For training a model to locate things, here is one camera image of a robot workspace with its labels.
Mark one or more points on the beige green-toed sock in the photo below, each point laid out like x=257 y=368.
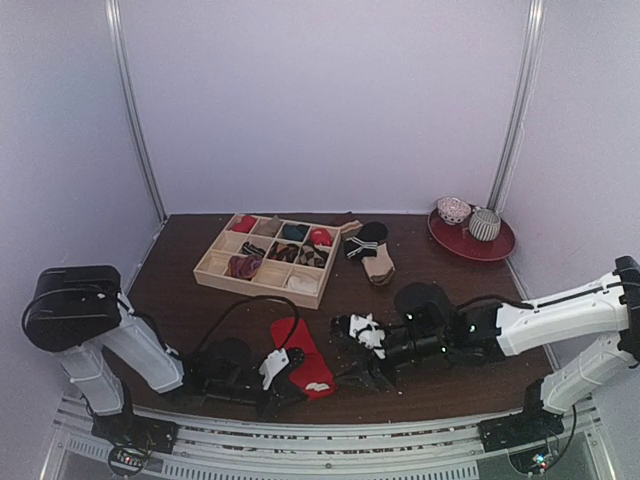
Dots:
x=380 y=268

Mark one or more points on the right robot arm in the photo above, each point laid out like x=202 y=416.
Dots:
x=491 y=328

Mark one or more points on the rolled red white sock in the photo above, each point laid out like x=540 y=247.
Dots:
x=321 y=236

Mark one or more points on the red round tray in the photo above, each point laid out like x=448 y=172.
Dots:
x=458 y=240

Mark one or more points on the rolled red sock in box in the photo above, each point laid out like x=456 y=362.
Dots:
x=244 y=225

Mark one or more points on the maroon striped sock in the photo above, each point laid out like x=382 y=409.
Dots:
x=347 y=224

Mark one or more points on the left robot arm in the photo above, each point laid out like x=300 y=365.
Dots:
x=77 y=313

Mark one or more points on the rolled black striped sock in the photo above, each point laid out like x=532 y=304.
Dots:
x=249 y=248

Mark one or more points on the brown beige argyle sock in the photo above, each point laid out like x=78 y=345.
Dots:
x=312 y=256

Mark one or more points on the rolled beige sock in box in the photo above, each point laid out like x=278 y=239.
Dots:
x=268 y=227

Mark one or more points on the striped ceramic mug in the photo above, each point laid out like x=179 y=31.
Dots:
x=484 y=224

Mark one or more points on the black white-striped sock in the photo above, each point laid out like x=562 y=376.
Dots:
x=366 y=242

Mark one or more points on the left aluminium frame post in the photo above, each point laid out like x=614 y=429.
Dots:
x=114 y=21

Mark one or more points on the right aluminium frame post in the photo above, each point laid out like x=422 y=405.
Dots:
x=523 y=93

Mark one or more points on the aluminium front rail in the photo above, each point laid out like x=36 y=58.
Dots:
x=212 y=448

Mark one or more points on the rolled purple orange sock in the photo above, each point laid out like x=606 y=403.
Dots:
x=244 y=267

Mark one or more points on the wooden compartment organizer box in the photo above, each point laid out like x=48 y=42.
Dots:
x=271 y=278

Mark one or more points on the patterned ceramic bowl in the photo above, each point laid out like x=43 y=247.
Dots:
x=453 y=210

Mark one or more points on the aluminium frame post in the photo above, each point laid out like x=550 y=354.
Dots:
x=523 y=93
x=114 y=21

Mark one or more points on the rolled dark patterned sock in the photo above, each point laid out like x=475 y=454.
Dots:
x=283 y=252

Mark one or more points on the rolled teal sock in box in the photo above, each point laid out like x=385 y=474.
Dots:
x=294 y=232

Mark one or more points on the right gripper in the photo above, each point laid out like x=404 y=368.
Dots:
x=368 y=360

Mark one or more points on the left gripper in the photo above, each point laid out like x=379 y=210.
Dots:
x=278 y=397

